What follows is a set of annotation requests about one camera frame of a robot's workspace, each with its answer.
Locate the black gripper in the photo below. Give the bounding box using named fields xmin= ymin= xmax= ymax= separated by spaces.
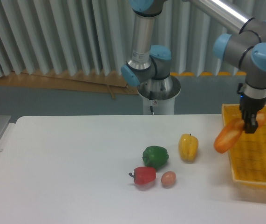
xmin=237 ymin=83 xmax=266 ymax=133

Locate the green bell pepper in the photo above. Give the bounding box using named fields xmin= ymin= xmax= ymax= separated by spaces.
xmin=142 ymin=146 xmax=169 ymax=170

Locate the yellow woven basket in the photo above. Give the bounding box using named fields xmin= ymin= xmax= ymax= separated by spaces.
xmin=228 ymin=105 xmax=266 ymax=189

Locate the yellow bell pepper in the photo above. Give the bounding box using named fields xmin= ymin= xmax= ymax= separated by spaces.
xmin=178 ymin=134 xmax=198 ymax=161

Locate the grey pleated curtain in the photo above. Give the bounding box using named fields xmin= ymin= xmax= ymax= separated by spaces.
xmin=0 ymin=0 xmax=266 ymax=77

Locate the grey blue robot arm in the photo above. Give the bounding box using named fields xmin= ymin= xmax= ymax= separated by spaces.
xmin=121 ymin=0 xmax=266 ymax=133

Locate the brown egg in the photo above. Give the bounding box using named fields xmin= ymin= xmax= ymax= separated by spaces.
xmin=161 ymin=171 xmax=176 ymax=187

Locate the orange baguette bread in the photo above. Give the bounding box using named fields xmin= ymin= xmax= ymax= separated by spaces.
xmin=213 ymin=112 xmax=266 ymax=154

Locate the red bell pepper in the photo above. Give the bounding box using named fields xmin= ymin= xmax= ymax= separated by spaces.
xmin=129 ymin=167 xmax=156 ymax=185

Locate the brown cardboard sheet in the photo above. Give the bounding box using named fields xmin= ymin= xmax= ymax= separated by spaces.
xmin=0 ymin=69 xmax=138 ymax=99

